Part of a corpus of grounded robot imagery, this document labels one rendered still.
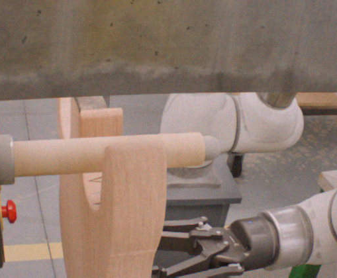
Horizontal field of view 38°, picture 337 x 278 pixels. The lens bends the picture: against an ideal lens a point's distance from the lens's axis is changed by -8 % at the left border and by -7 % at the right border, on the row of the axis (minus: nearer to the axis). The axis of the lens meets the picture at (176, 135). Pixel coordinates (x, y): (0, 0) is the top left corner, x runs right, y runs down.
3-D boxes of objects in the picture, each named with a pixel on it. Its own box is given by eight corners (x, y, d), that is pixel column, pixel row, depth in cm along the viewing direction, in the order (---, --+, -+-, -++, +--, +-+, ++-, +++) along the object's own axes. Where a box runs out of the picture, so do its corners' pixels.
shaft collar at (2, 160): (-8, 162, 41) (-9, 124, 44) (-5, 195, 44) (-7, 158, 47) (14, 161, 42) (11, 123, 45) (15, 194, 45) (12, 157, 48)
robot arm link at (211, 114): (153, 137, 152) (162, 66, 141) (214, 138, 156) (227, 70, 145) (162, 169, 138) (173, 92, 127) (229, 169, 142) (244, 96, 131)
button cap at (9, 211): (-5, 229, 78) (-7, 210, 76) (-6, 214, 81) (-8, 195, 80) (17, 228, 80) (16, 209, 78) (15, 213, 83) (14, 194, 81)
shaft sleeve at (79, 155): (14, 160, 43) (11, 134, 45) (14, 184, 45) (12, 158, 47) (208, 149, 49) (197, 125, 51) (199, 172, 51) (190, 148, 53)
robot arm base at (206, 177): (133, 152, 154) (135, 136, 151) (206, 153, 159) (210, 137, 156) (142, 188, 139) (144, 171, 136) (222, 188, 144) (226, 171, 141)
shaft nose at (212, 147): (205, 149, 49) (198, 131, 51) (199, 166, 51) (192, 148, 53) (225, 147, 50) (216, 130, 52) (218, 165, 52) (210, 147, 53)
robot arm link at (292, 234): (275, 243, 77) (241, 250, 75) (287, 193, 74) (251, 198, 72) (304, 277, 69) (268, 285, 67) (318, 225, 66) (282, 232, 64)
